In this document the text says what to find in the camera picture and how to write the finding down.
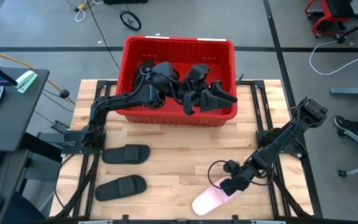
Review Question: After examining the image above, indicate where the orange yellow cable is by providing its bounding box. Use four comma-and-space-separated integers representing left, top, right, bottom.
0, 45, 76, 105

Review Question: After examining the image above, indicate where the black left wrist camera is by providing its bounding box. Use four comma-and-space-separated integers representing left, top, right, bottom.
190, 63, 211, 84

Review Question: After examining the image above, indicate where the black slide sandal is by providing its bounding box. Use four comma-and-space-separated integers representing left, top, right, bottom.
94, 174, 148, 202
134, 60, 155, 94
101, 144, 151, 165

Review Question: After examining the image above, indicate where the grey chair base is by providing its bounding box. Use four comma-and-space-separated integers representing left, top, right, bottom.
337, 129, 358, 178

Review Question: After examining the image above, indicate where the black aluminium table frame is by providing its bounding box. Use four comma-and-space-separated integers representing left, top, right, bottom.
50, 79, 315, 224

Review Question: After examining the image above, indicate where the blue grey table foot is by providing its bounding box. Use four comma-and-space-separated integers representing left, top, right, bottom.
330, 80, 358, 96

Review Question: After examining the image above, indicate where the long white floor cable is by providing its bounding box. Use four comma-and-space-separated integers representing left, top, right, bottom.
308, 39, 358, 77

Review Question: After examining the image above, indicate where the black floor box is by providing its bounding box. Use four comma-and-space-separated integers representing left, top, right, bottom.
103, 0, 149, 5

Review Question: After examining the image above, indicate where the mint green stapler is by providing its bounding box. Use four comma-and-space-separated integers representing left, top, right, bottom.
14, 70, 39, 94

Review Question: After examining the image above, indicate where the red plastic bin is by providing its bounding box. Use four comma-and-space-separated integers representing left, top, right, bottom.
116, 35, 239, 128

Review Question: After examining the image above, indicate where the red frame chair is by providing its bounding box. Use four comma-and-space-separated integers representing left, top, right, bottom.
304, 0, 358, 39

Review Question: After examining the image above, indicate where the person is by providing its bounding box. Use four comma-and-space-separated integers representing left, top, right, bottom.
334, 104, 358, 142

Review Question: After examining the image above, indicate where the black office chair base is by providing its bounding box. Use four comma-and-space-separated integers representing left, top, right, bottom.
336, 0, 358, 57

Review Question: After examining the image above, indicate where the long black floor cable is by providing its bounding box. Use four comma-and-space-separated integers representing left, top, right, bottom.
86, 0, 121, 70

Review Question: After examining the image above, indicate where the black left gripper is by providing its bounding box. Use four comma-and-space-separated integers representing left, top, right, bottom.
178, 80, 239, 115

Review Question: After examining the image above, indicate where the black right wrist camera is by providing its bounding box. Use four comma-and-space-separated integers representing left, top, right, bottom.
223, 159, 241, 175

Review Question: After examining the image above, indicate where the black desk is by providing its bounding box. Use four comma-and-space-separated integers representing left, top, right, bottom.
0, 67, 51, 153

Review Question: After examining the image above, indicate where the dark office chair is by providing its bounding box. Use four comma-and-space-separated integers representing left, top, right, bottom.
0, 191, 47, 224

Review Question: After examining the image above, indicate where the pink slide sandal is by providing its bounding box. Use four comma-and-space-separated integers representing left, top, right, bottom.
191, 176, 245, 217

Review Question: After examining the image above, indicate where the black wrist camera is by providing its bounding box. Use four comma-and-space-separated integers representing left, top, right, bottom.
190, 63, 211, 84
223, 159, 241, 175

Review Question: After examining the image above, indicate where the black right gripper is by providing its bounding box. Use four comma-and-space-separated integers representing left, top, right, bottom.
219, 169, 254, 197

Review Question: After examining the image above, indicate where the coiled black cable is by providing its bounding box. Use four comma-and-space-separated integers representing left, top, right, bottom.
119, 10, 142, 32

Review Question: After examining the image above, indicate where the short white cable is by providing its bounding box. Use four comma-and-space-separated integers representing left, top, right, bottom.
74, 8, 87, 23

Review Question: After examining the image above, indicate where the black power adapter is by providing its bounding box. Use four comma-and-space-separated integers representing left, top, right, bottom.
50, 119, 71, 134

